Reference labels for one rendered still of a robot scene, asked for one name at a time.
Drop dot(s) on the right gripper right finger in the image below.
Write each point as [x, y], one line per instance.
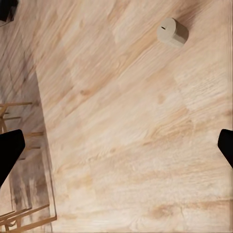
[225, 144]

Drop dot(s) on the pillar candle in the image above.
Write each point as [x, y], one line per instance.
[172, 33]

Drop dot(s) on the breakfast table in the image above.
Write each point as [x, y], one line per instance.
[36, 224]

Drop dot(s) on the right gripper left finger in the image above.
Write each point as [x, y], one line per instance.
[12, 146]

